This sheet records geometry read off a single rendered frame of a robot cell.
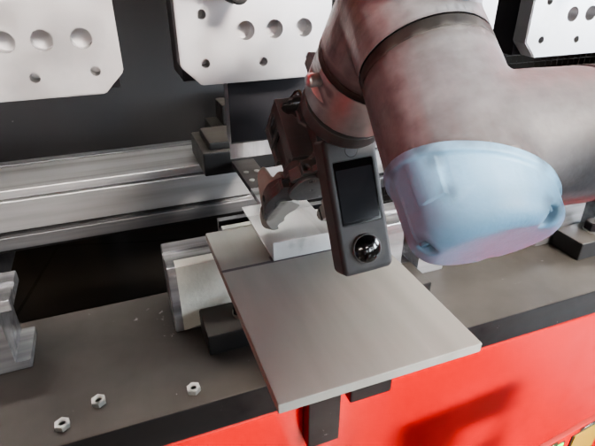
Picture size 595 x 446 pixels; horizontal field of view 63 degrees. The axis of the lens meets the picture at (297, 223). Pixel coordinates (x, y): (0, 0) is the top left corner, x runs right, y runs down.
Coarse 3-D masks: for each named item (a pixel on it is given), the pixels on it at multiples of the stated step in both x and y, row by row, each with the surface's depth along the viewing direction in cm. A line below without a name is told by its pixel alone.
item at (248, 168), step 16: (208, 128) 79; (224, 128) 79; (192, 144) 81; (208, 144) 73; (224, 144) 74; (208, 160) 73; (224, 160) 74; (240, 160) 75; (256, 160) 76; (272, 160) 77; (240, 176) 70; (256, 176) 69; (256, 192) 65
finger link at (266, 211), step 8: (272, 184) 45; (280, 184) 43; (288, 184) 44; (264, 192) 46; (272, 192) 44; (280, 192) 44; (288, 192) 44; (264, 200) 46; (272, 200) 45; (280, 200) 45; (288, 200) 46; (264, 208) 47; (272, 208) 47; (264, 216) 48
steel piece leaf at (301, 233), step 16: (304, 208) 61; (256, 224) 58; (288, 224) 58; (304, 224) 58; (320, 224) 58; (272, 240) 54; (288, 240) 50; (304, 240) 51; (320, 240) 52; (272, 256) 52; (288, 256) 51
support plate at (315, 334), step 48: (240, 240) 55; (240, 288) 47; (288, 288) 47; (336, 288) 47; (384, 288) 47; (288, 336) 41; (336, 336) 41; (384, 336) 41; (432, 336) 41; (288, 384) 36; (336, 384) 36
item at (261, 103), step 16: (272, 80) 51; (288, 80) 52; (304, 80) 53; (224, 96) 52; (240, 96) 51; (256, 96) 52; (272, 96) 52; (288, 96) 53; (240, 112) 52; (256, 112) 52; (240, 128) 53; (256, 128) 53; (240, 144) 54; (256, 144) 55
